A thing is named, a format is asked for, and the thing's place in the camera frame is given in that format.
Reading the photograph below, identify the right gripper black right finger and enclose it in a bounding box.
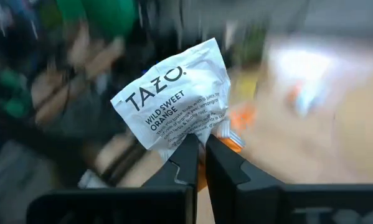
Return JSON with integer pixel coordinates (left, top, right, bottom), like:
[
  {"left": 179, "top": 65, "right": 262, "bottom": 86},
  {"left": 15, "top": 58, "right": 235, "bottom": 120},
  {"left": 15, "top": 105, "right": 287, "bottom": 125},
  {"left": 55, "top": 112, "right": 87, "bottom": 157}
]
[{"left": 205, "top": 133, "right": 373, "bottom": 224}]

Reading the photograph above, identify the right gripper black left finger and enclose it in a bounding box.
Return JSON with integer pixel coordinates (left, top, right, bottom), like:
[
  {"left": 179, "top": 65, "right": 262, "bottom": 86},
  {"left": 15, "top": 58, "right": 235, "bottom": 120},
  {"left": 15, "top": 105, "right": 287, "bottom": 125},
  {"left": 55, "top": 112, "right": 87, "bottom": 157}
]
[{"left": 26, "top": 133, "right": 201, "bottom": 224}]

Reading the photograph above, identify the white and orange tea packet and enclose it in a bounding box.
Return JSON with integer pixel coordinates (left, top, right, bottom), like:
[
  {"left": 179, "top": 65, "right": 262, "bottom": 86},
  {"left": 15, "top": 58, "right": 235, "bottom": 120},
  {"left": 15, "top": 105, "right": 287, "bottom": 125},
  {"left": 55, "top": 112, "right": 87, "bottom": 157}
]
[
  {"left": 229, "top": 104, "right": 258, "bottom": 131},
  {"left": 268, "top": 46, "right": 336, "bottom": 118},
  {"left": 110, "top": 37, "right": 247, "bottom": 191}
]

